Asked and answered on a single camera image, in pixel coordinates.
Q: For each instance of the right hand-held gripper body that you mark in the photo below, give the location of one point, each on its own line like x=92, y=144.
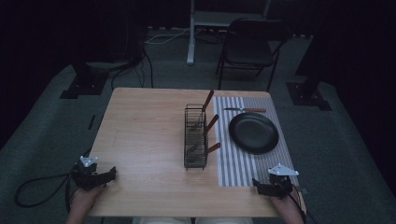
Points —
x=280, y=184

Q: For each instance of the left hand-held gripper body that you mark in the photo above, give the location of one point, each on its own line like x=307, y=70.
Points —
x=84, y=173

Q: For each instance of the person's left hand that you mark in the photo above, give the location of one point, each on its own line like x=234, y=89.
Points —
x=83, y=199

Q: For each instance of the person's right hand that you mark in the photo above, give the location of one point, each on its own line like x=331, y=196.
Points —
x=285, y=206

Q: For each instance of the grey white striped placemat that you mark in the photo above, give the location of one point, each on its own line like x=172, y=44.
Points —
x=232, y=168

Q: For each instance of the black round plate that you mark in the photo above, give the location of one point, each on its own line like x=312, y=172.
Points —
x=253, y=133

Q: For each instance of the black tape strip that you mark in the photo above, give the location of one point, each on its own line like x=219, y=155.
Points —
x=91, y=122

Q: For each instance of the black stand base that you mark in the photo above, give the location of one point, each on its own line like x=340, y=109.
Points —
x=308, y=95
x=84, y=85

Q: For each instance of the black folding chair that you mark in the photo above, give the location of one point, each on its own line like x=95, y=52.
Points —
x=249, y=46

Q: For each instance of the white metal desk frame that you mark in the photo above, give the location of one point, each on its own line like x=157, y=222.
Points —
x=191, y=40

